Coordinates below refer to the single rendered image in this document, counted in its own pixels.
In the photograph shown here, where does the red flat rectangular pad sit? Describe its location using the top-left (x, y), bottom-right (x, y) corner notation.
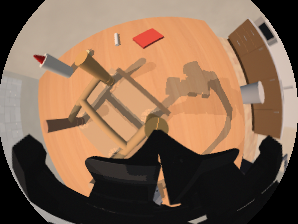
top-left (133, 28), bottom-right (164, 49)

